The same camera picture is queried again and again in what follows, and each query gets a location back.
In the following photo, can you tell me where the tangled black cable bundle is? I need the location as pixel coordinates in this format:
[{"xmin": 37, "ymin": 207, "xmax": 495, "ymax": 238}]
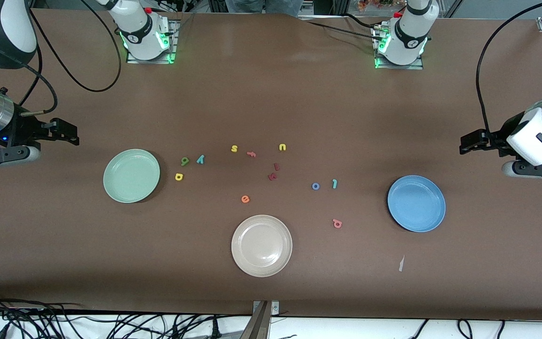
[{"xmin": 0, "ymin": 291, "xmax": 253, "ymax": 339}]

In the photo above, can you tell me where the beige plate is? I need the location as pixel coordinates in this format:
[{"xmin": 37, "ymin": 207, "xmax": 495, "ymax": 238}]
[{"xmin": 231, "ymin": 215, "xmax": 293, "ymax": 278}]

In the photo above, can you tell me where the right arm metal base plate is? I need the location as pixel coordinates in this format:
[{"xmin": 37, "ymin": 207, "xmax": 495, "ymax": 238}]
[{"xmin": 126, "ymin": 19, "xmax": 178, "ymax": 64}]

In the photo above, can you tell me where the orange flower decoration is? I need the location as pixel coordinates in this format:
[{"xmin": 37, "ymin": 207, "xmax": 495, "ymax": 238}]
[{"xmin": 358, "ymin": 0, "xmax": 394, "ymax": 12}]

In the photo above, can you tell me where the black base power cable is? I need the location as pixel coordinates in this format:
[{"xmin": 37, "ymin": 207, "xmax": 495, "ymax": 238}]
[{"xmin": 306, "ymin": 13, "xmax": 384, "ymax": 40}]

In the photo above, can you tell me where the grey metal table bracket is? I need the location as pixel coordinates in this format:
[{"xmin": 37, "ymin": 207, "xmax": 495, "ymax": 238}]
[{"xmin": 252, "ymin": 300, "xmax": 280, "ymax": 339}]

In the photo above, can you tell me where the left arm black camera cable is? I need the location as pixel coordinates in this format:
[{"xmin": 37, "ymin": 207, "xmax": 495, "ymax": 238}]
[{"xmin": 476, "ymin": 0, "xmax": 542, "ymax": 142}]

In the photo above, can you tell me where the green plate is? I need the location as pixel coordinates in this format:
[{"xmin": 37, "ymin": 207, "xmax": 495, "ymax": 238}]
[{"xmin": 103, "ymin": 149, "xmax": 161, "ymax": 204}]

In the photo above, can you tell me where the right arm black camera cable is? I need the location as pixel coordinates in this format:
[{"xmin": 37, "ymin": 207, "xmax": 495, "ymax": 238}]
[{"xmin": 17, "ymin": 0, "xmax": 123, "ymax": 116}]

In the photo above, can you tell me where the person in blue jeans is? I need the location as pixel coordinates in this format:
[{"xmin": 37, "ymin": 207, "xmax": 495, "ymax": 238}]
[{"xmin": 224, "ymin": 0, "xmax": 303, "ymax": 17}]

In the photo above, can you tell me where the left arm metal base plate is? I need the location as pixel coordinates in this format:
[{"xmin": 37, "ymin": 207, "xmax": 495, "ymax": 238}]
[{"xmin": 374, "ymin": 26, "xmax": 424, "ymax": 70}]

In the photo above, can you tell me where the blue plate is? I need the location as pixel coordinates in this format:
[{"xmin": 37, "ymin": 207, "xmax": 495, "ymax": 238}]
[{"xmin": 387, "ymin": 175, "xmax": 446, "ymax": 233}]

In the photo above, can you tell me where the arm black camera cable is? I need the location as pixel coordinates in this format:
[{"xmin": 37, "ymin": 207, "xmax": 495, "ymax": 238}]
[
  {"xmin": 476, "ymin": 0, "xmax": 542, "ymax": 142},
  {"xmin": 17, "ymin": 0, "xmax": 123, "ymax": 116}
]

